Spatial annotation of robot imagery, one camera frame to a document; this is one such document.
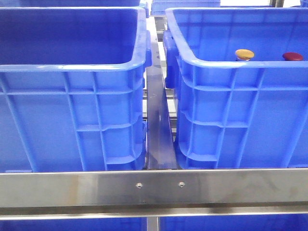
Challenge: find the steel centre divider rail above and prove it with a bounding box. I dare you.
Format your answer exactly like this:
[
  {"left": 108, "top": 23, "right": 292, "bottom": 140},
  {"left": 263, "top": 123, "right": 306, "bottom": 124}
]
[{"left": 146, "top": 31, "right": 178, "bottom": 170}]

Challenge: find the left blue plastic bin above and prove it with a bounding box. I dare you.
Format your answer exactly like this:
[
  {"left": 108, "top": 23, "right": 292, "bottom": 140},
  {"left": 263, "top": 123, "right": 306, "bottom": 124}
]
[{"left": 0, "top": 7, "right": 152, "bottom": 173}]

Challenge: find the far left blue bin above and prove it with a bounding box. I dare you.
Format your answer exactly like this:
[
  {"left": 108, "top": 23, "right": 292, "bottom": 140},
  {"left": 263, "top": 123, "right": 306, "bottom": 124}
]
[{"left": 0, "top": 0, "right": 149, "bottom": 18}]

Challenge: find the yellow mushroom push button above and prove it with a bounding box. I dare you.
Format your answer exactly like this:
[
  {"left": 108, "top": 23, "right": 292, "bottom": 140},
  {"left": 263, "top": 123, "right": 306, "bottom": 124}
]
[{"left": 235, "top": 49, "right": 255, "bottom": 61}]

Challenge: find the lower right blue bin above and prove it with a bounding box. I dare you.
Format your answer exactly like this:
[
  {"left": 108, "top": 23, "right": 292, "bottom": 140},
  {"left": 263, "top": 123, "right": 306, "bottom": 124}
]
[{"left": 160, "top": 214, "right": 308, "bottom": 231}]

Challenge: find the red mushroom push button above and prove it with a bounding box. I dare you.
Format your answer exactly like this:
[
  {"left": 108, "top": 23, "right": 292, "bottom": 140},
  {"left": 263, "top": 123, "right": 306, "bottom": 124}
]
[{"left": 282, "top": 52, "right": 304, "bottom": 61}]

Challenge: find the blue plastic bin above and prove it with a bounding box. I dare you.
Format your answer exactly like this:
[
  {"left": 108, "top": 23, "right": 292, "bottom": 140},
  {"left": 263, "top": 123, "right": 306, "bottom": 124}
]
[
  {"left": 0, "top": 7, "right": 152, "bottom": 173},
  {"left": 164, "top": 7, "right": 308, "bottom": 169}
]

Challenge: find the lower left blue bin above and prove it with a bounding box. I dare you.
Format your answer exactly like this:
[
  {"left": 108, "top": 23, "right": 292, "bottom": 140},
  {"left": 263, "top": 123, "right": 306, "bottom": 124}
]
[{"left": 0, "top": 218, "right": 147, "bottom": 231}]

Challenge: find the far middle blue bin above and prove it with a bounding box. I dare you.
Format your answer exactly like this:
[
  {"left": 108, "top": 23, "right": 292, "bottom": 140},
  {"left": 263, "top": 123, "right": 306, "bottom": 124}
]
[{"left": 151, "top": 0, "right": 221, "bottom": 15}]

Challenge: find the steel front shelf rail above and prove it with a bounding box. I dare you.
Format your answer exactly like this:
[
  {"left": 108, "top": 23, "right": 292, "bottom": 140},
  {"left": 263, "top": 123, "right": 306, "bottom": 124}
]
[{"left": 0, "top": 168, "right": 308, "bottom": 220}]

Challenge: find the right blue plastic bin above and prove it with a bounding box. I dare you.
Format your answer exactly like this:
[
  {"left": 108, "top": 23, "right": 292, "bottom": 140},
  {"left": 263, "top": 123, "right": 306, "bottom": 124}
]
[{"left": 164, "top": 7, "right": 308, "bottom": 169}]

